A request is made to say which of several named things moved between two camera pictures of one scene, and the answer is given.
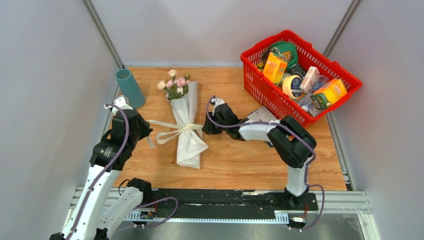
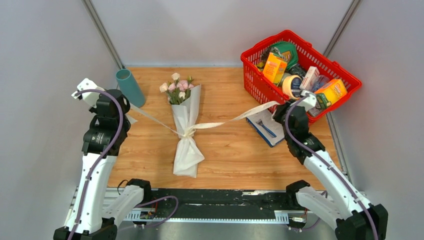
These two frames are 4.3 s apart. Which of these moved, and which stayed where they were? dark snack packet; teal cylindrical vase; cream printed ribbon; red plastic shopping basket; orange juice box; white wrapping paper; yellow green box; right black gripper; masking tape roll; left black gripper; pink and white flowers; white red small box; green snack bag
Moved: white wrapping paper; left black gripper; right black gripper; pink and white flowers; cream printed ribbon
Stayed: dark snack packet; masking tape roll; white red small box; teal cylindrical vase; orange juice box; green snack bag; yellow green box; red plastic shopping basket
